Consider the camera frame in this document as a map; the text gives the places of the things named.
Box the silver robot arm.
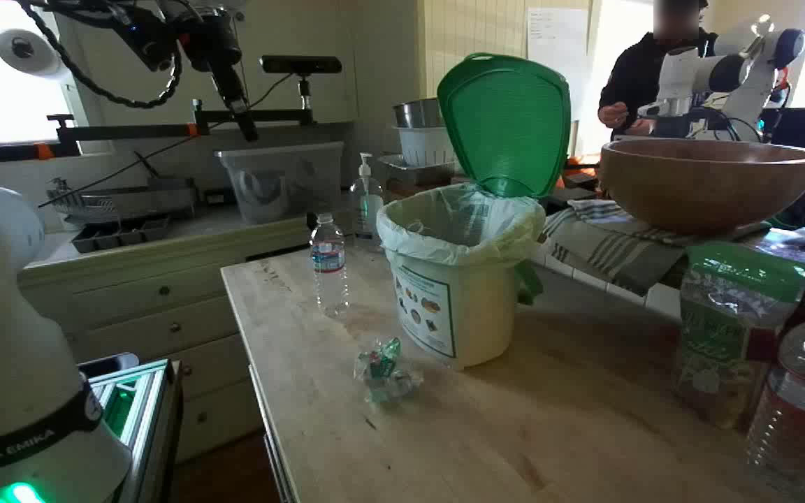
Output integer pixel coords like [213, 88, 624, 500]
[16, 0, 258, 139]

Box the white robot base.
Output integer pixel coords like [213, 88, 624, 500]
[0, 188, 132, 503]

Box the hand sanitizer pump bottle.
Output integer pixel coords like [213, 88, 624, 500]
[354, 155, 384, 237]

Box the small clear water bottle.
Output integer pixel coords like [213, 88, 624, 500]
[310, 212, 349, 316]

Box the white compost bin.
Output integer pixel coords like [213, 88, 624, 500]
[384, 248, 543, 367]

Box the green bin lid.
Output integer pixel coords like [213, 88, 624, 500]
[435, 53, 570, 198]

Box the crumpled green candy wrapper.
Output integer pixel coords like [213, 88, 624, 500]
[354, 339, 423, 406]

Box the metal pot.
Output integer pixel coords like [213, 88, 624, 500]
[395, 99, 441, 130]

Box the clear plastic storage tub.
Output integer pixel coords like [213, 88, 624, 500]
[217, 142, 345, 225]

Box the folded newspaper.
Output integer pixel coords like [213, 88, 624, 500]
[535, 198, 698, 318]

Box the white drawer cabinet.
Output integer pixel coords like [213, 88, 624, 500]
[19, 212, 308, 461]

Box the person in dark clothes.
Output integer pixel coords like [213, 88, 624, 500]
[596, 0, 720, 139]

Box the large wooden bowl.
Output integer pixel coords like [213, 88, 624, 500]
[600, 138, 805, 235]

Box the green white open drawer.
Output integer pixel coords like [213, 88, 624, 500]
[82, 352, 181, 503]

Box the green snack bag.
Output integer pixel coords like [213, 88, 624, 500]
[673, 240, 805, 432]

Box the black camera on stand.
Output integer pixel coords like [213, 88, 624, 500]
[261, 57, 342, 113]

